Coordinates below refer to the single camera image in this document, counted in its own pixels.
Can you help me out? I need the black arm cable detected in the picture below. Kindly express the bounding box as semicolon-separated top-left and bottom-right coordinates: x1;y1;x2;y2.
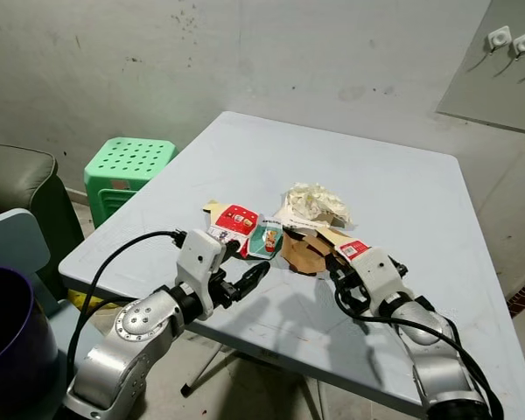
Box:
331;284;504;417
67;229;187;386

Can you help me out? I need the green plastic stool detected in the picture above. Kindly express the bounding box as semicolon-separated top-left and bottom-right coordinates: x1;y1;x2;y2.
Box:
84;137;178;230

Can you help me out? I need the blue-grey plastic chair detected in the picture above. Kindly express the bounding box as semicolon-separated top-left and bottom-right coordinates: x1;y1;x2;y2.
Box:
0;208;75;420

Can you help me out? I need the red and white snack wrapper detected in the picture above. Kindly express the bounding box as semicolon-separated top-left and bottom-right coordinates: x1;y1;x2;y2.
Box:
207;203;261;242

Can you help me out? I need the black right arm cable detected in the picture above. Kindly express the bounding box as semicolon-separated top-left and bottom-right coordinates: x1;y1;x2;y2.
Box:
331;284;504;417

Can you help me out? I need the grey wall panel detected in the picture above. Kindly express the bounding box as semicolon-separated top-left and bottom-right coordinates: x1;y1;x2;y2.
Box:
437;0;525;137

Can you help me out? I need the purple rubbish bin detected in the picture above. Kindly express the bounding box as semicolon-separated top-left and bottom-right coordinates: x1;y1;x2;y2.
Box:
0;267;46;412

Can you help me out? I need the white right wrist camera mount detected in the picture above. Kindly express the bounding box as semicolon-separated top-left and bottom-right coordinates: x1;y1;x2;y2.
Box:
352;248;417;318

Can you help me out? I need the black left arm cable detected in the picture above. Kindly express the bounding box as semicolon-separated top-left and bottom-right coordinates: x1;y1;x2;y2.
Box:
67;229;187;386

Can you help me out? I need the folding table leg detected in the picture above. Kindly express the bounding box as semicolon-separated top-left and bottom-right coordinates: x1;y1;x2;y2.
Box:
182;346;233;396

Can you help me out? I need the beige wrapper with red label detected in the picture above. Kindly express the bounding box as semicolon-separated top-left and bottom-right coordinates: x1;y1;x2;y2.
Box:
324;229;373;263

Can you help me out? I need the teal and white packet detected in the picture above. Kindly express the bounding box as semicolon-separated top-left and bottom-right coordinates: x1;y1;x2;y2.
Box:
248;217;285;260

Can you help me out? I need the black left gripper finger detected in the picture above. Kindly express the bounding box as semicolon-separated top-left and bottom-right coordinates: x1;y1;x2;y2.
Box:
234;269;272;305
232;261;270;290

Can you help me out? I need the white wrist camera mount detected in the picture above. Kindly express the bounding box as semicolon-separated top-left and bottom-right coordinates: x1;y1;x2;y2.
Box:
177;229;227;312
352;248;417;318

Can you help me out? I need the dark green leather sofa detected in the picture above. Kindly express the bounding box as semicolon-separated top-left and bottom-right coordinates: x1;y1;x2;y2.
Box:
0;143;86;303

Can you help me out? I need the crumpled white tissue paper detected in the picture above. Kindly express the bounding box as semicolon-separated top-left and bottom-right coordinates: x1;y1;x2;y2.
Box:
284;181;353;228

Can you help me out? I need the yellow rag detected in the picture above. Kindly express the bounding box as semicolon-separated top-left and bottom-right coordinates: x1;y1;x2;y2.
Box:
66;290;93;309

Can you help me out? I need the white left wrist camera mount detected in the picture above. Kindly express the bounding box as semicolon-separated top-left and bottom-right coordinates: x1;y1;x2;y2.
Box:
177;229;227;312

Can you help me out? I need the brown cardboard piece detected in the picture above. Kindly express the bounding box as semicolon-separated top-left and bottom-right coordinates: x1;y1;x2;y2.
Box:
282;227;333;276

